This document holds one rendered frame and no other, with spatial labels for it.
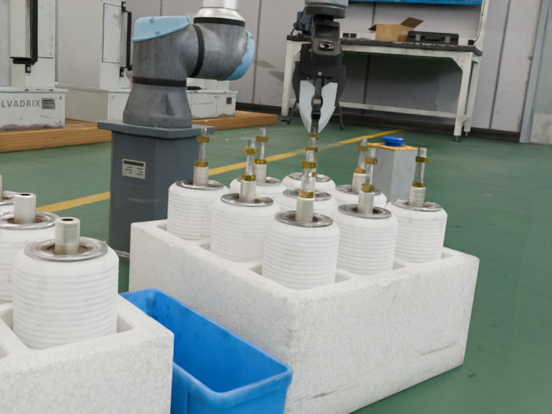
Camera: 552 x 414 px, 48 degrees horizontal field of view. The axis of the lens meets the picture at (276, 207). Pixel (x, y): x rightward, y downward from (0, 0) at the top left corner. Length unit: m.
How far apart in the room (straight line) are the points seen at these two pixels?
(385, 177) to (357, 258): 0.36
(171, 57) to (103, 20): 2.24
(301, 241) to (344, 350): 0.15
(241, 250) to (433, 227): 0.29
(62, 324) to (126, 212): 0.80
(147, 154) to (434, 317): 0.69
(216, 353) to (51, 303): 0.27
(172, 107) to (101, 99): 2.23
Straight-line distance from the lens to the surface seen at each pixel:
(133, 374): 0.61
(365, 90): 6.25
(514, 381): 1.06
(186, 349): 0.86
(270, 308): 0.75
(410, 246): 0.94
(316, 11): 1.10
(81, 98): 3.64
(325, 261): 0.78
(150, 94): 1.34
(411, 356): 0.94
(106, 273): 0.60
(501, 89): 6.02
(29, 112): 3.10
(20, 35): 3.19
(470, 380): 1.03
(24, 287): 0.61
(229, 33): 1.41
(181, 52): 1.35
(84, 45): 3.64
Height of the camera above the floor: 0.43
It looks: 12 degrees down
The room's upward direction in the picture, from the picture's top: 5 degrees clockwise
